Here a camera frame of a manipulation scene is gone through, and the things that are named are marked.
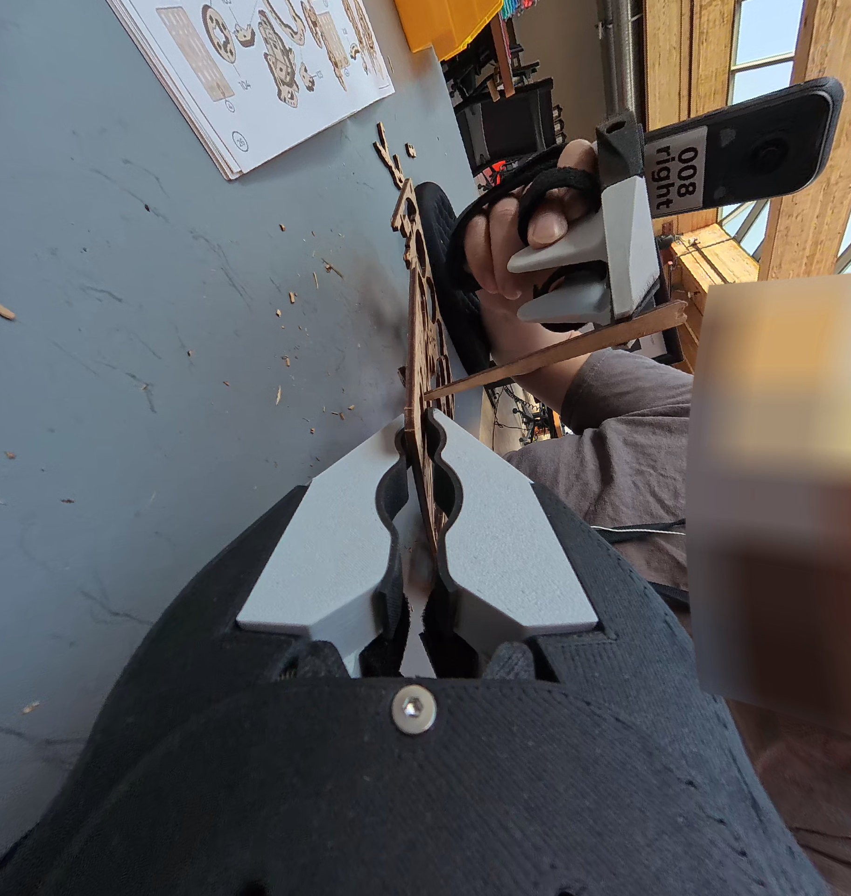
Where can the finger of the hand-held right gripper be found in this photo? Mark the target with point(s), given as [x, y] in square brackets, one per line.
[632, 245]

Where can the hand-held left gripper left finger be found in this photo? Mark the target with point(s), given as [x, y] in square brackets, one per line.
[313, 560]

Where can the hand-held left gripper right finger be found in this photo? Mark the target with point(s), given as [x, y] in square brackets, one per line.
[516, 560]

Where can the laser-cut wooden parts sheet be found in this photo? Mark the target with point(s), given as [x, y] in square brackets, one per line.
[425, 490]

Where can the person's right forearm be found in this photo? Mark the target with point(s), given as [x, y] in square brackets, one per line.
[530, 388]

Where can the branched wooden model part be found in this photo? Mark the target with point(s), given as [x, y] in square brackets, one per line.
[390, 164]

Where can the person's right hand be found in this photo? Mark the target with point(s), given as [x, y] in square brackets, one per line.
[495, 259]

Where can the framed black white marker sign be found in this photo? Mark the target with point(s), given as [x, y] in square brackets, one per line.
[653, 346]

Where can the grey metal pipe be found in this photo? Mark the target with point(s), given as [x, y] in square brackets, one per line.
[618, 56]

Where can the black storage crate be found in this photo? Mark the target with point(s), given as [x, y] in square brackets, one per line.
[509, 126]

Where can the black padded wrist rest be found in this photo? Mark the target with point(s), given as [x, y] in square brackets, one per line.
[467, 329]

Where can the yellow plastic bin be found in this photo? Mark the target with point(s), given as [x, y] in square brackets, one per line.
[446, 24]

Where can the white instruction booklet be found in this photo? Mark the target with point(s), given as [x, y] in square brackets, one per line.
[257, 126]

